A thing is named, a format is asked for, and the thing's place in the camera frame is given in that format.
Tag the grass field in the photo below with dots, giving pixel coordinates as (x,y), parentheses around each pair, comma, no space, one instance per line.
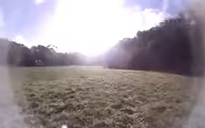
(100,96)

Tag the robot's own part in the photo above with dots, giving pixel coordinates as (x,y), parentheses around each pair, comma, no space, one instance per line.
(64,126)

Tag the wood of dark trees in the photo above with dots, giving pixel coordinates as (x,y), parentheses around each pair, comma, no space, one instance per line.
(156,50)

